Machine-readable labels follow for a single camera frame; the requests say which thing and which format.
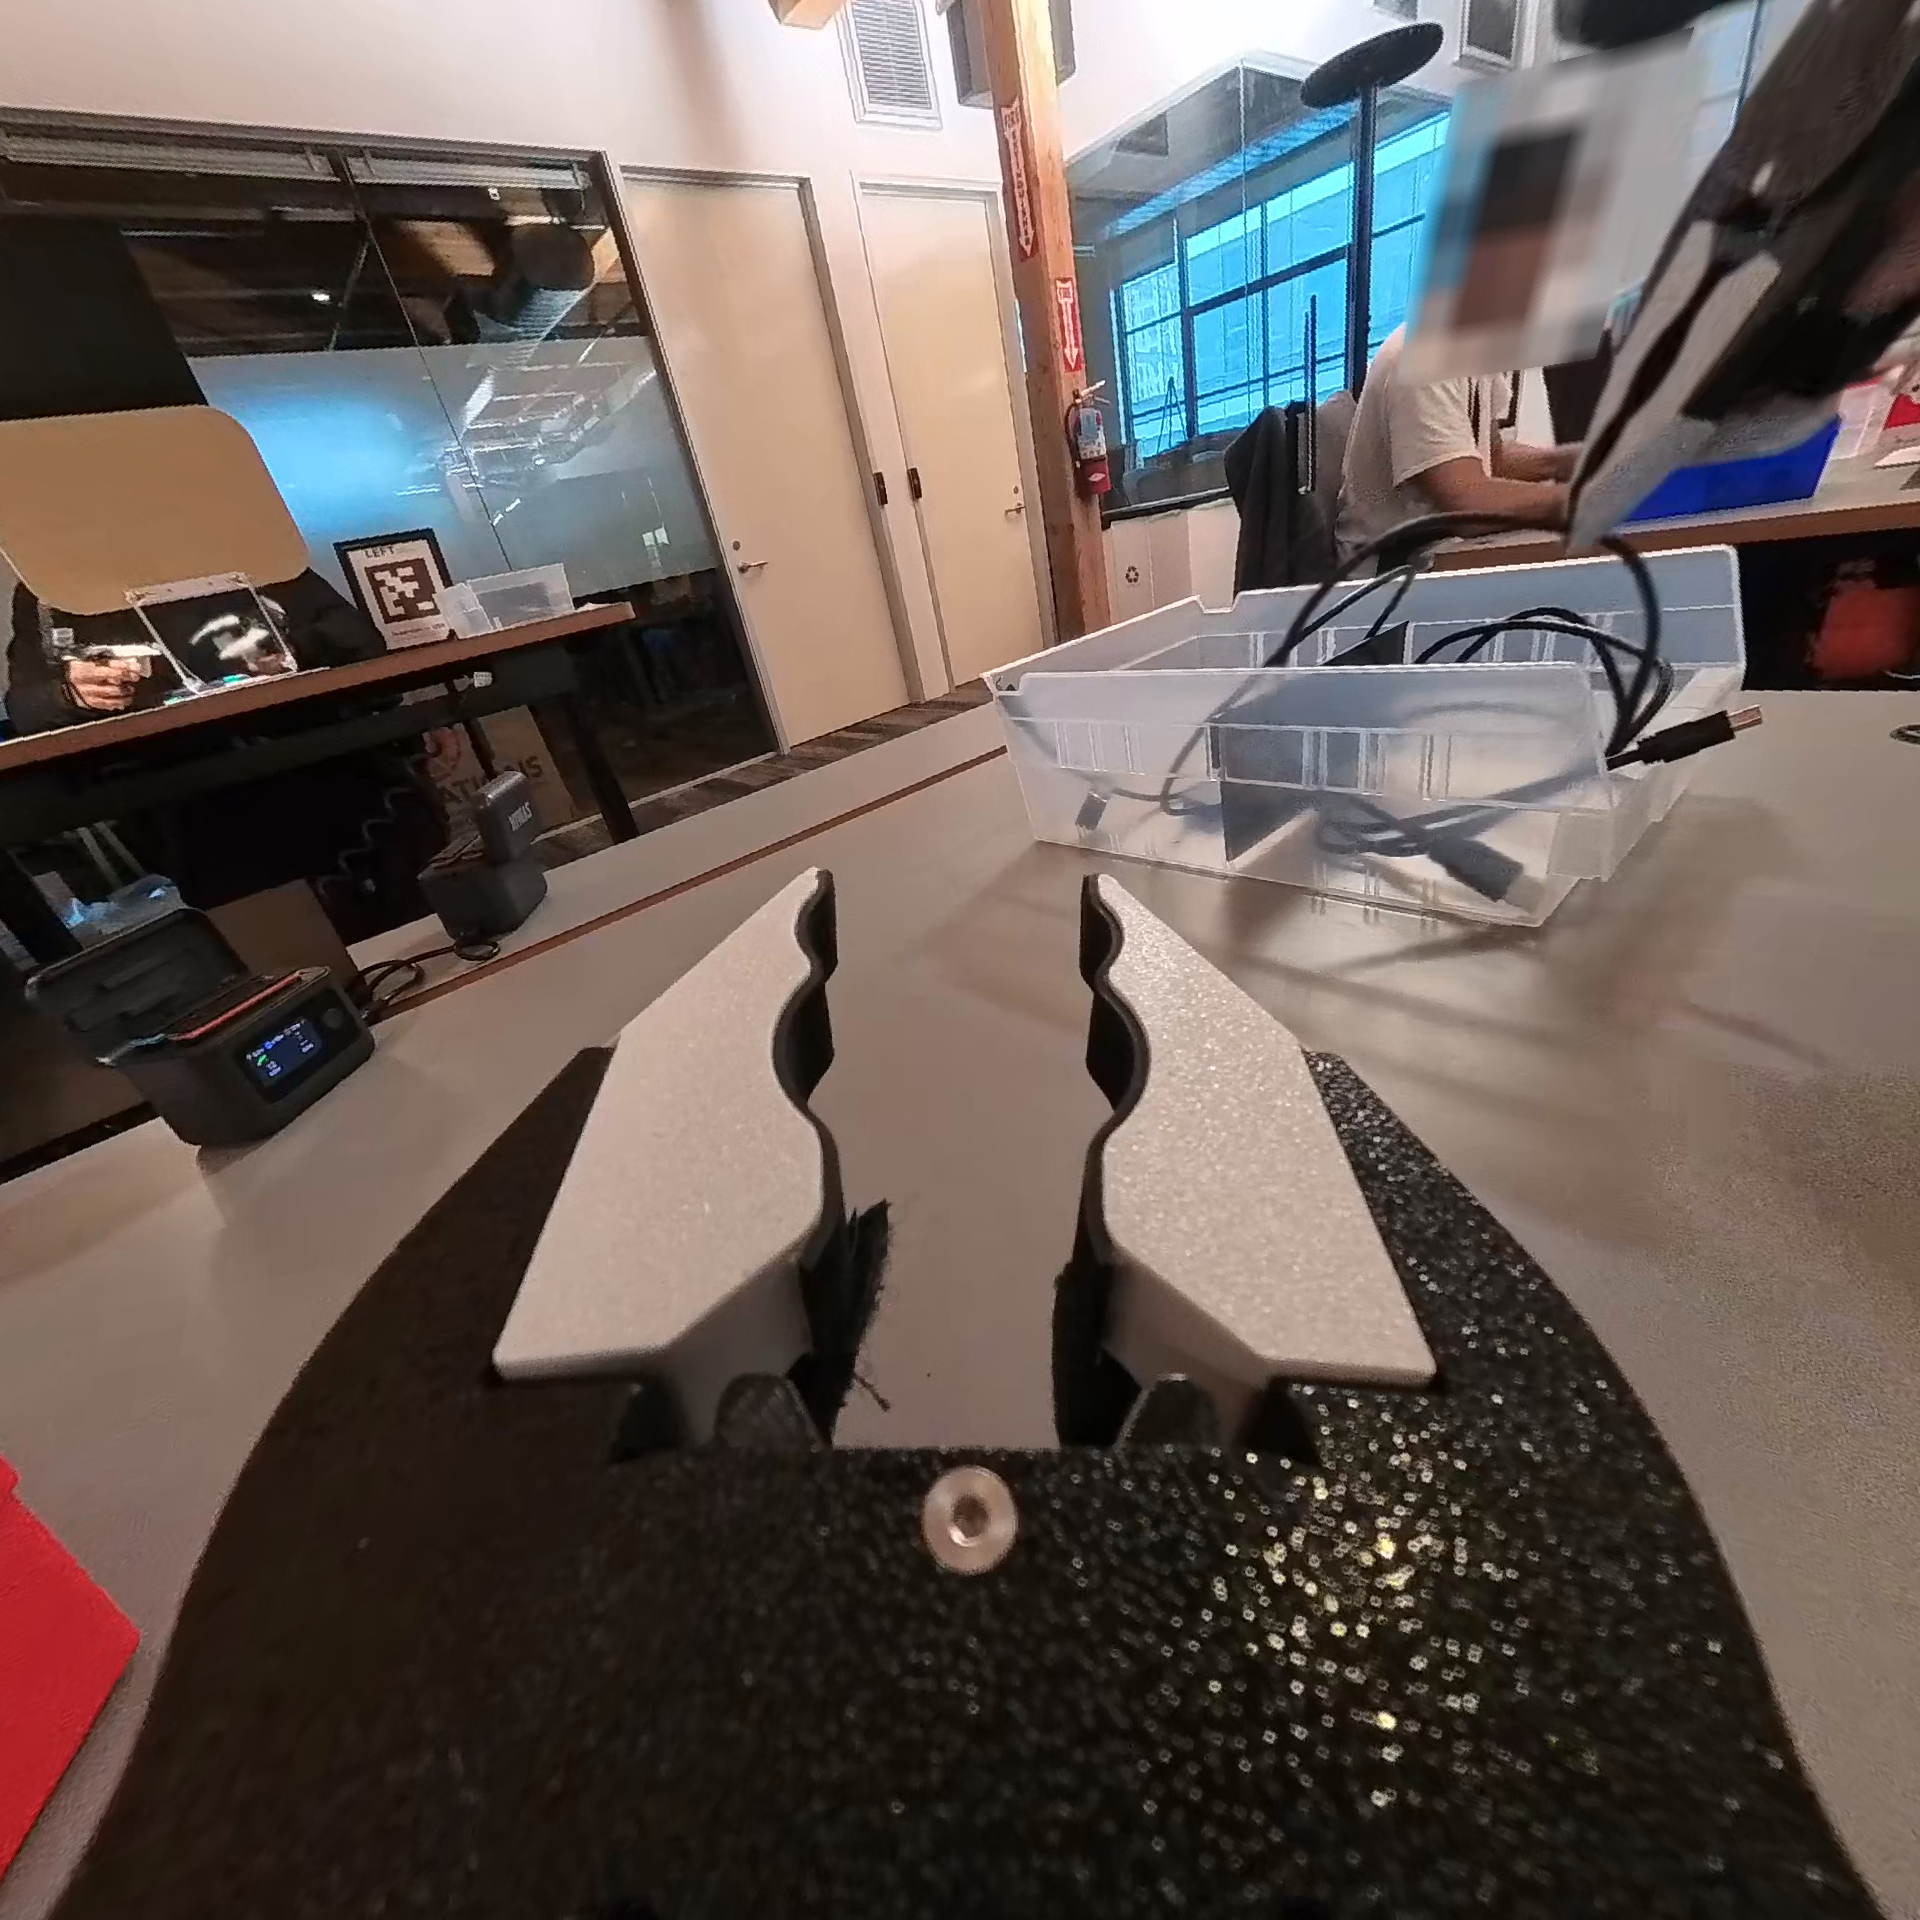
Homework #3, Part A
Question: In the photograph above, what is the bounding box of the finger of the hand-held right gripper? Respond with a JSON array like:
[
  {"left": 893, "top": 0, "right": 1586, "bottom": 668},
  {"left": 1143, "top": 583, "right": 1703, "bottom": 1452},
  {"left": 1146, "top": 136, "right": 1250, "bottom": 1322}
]
[
  {"left": 1571, "top": 411, "right": 1834, "bottom": 548},
  {"left": 1592, "top": 223, "right": 1781, "bottom": 468}
]

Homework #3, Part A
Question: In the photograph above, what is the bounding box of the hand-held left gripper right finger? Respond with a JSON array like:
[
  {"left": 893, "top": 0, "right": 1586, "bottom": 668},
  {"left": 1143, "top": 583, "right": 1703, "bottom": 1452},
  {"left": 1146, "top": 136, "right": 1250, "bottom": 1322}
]
[{"left": 1077, "top": 872, "right": 1439, "bottom": 1438}]

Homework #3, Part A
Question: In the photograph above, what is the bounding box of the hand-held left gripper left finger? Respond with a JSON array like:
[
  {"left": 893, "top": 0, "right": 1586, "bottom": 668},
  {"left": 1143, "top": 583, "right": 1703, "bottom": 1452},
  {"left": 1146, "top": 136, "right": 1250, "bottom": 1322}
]
[{"left": 494, "top": 867, "right": 844, "bottom": 1433}]

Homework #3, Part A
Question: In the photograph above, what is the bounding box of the black usb cable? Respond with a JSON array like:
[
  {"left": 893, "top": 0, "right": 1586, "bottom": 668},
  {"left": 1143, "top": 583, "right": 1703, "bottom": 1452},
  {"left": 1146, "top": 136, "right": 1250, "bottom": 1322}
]
[{"left": 1157, "top": 509, "right": 1767, "bottom": 909}]

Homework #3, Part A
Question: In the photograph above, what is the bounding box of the clear plastic bin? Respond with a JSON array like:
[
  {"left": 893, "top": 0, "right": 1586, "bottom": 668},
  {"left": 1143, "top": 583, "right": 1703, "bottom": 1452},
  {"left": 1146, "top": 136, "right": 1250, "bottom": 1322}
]
[{"left": 980, "top": 541, "right": 1748, "bottom": 926}]

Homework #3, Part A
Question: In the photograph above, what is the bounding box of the black usb hub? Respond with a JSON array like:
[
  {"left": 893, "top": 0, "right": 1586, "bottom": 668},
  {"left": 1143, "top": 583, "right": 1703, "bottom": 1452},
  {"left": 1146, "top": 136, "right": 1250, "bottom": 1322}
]
[{"left": 1212, "top": 722, "right": 1327, "bottom": 864}]

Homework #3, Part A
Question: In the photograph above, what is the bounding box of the thin black hub lead cable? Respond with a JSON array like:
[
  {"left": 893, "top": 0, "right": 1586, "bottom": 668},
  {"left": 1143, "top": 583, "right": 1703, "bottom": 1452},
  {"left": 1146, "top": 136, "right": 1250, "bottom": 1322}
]
[{"left": 1072, "top": 787, "right": 1223, "bottom": 844}]

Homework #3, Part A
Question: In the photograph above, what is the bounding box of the red plastic bin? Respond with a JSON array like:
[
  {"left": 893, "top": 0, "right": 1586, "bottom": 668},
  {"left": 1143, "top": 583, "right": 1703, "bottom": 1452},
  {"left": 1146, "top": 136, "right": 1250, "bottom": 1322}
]
[{"left": 0, "top": 1448, "right": 138, "bottom": 1877}]

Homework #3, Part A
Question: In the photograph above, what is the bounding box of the blue plastic bin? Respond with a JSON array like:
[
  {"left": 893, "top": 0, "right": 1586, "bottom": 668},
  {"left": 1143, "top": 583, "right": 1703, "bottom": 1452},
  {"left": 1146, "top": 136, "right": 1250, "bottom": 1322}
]
[{"left": 1627, "top": 417, "right": 1845, "bottom": 526}]

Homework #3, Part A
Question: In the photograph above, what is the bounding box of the small black charger box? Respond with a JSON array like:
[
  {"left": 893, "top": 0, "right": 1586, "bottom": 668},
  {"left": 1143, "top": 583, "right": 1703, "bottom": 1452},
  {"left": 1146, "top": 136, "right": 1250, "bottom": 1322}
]
[{"left": 420, "top": 775, "right": 547, "bottom": 940}]

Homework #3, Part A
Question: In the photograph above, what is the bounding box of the chair with black jacket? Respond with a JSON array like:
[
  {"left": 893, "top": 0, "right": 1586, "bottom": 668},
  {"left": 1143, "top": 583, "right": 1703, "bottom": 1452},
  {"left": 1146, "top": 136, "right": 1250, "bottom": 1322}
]
[{"left": 1223, "top": 396, "right": 1352, "bottom": 601}]

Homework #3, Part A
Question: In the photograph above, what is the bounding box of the black floor lamp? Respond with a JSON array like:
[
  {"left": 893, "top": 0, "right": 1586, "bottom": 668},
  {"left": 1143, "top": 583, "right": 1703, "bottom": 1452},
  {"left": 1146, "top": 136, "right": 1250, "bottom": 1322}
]
[{"left": 1303, "top": 17, "right": 1445, "bottom": 408}]

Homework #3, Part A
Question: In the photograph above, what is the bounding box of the cardboard box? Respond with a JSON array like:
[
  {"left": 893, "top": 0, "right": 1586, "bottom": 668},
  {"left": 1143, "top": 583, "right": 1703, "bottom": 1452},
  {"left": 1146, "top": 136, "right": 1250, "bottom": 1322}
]
[{"left": 451, "top": 703, "right": 588, "bottom": 834}]

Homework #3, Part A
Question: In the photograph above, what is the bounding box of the black portable power station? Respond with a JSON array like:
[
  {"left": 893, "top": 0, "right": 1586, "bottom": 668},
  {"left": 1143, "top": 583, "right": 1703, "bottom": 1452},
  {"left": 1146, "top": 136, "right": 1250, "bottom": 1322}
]
[{"left": 25, "top": 913, "right": 376, "bottom": 1150}]

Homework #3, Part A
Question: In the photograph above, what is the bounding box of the long wooden table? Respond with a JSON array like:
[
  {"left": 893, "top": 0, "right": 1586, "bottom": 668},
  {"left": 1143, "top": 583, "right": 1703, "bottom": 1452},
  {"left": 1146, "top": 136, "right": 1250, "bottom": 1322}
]
[{"left": 0, "top": 601, "right": 638, "bottom": 931}]

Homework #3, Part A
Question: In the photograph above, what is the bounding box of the clear storage box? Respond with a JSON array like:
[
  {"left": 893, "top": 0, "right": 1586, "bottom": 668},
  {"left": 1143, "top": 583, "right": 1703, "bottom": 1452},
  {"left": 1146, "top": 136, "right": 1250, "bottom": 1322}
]
[{"left": 435, "top": 563, "right": 575, "bottom": 630}]

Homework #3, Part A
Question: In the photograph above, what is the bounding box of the framed black-white marker tag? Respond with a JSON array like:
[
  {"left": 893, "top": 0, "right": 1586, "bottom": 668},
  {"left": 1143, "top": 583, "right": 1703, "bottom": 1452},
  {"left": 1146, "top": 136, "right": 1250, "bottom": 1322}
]
[{"left": 333, "top": 530, "right": 456, "bottom": 651}]

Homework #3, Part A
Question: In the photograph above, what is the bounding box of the beige door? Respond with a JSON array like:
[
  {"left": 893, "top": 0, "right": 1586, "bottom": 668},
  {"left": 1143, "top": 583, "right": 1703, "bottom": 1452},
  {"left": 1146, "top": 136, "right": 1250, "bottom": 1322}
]
[
  {"left": 855, "top": 178, "right": 1051, "bottom": 653},
  {"left": 622, "top": 168, "right": 915, "bottom": 715}
]

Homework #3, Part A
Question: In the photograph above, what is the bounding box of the clear board stand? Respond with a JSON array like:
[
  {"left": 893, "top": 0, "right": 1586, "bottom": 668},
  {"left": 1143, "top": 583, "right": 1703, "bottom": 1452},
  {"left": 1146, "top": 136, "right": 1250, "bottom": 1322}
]
[{"left": 124, "top": 572, "right": 295, "bottom": 702}]

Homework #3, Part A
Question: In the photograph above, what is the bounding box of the wooden clipboard board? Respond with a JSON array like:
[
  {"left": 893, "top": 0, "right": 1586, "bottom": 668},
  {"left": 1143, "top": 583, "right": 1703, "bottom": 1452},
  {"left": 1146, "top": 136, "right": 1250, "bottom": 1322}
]
[{"left": 0, "top": 408, "right": 312, "bottom": 618}]

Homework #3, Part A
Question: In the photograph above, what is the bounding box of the wooden post with signs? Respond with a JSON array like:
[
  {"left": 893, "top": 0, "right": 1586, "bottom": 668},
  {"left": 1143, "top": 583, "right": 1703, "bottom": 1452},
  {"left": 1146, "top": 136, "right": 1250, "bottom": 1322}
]
[{"left": 980, "top": 0, "right": 1111, "bottom": 637}]

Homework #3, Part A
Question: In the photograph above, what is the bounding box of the black wall speaker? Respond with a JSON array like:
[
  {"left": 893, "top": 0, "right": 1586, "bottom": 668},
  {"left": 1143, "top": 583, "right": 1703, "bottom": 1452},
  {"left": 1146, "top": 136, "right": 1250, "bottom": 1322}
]
[{"left": 948, "top": 0, "right": 1077, "bottom": 110}]

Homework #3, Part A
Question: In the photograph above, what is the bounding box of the white wall vent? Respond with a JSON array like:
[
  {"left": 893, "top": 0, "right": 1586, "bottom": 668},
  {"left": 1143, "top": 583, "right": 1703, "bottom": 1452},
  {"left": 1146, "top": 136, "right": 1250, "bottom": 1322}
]
[{"left": 837, "top": 0, "right": 946, "bottom": 129}]

